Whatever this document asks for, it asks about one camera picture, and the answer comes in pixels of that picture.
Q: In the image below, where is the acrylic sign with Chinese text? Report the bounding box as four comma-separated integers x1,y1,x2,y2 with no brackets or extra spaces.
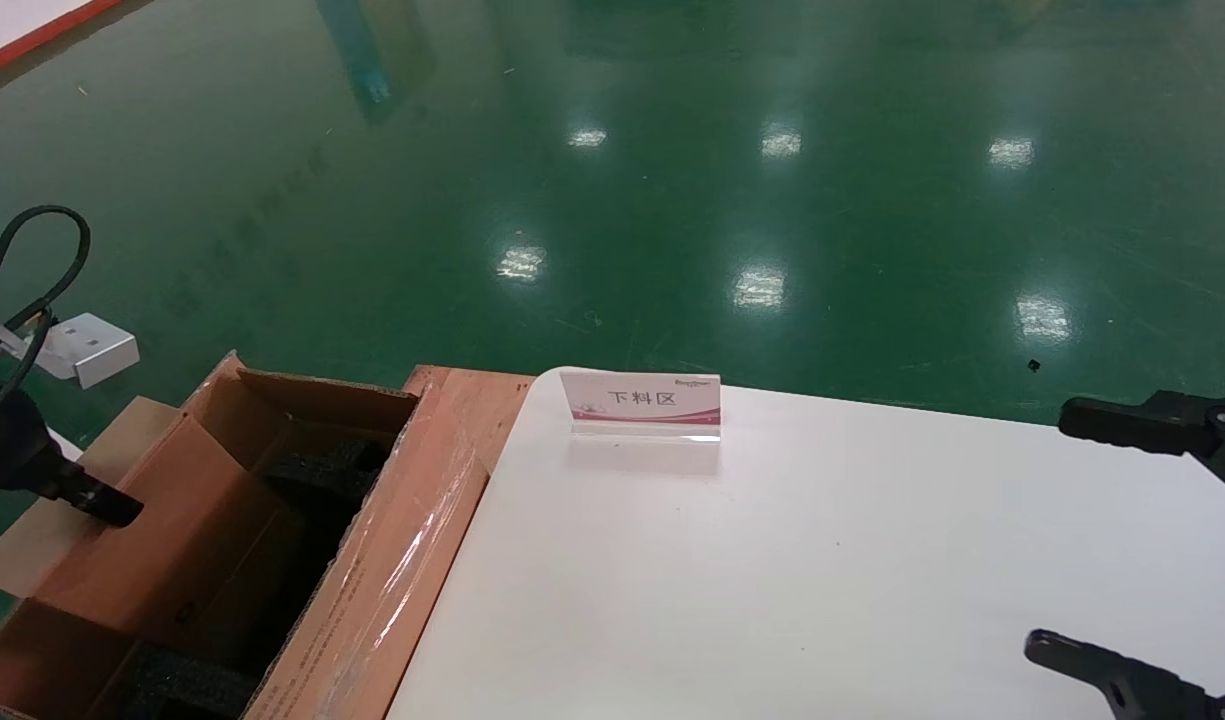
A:
559,370,723,444

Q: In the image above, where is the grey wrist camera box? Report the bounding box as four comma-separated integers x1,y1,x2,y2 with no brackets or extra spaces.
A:
34,313,140,389

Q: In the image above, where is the large cardboard box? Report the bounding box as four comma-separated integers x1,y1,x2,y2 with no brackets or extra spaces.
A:
0,350,535,720

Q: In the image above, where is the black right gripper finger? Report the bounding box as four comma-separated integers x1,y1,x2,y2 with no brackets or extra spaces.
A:
1059,390,1225,498
1024,630,1225,720

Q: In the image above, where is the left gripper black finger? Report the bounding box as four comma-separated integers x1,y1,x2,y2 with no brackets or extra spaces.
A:
47,462,145,528

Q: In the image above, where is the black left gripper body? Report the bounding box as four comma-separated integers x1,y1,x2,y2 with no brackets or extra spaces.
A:
0,372,73,493

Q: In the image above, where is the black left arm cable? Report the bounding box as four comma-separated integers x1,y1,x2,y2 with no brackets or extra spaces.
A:
0,205,91,421

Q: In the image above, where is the black foam padding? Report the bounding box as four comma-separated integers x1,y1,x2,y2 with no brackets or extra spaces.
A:
122,640,261,720
257,432,398,513

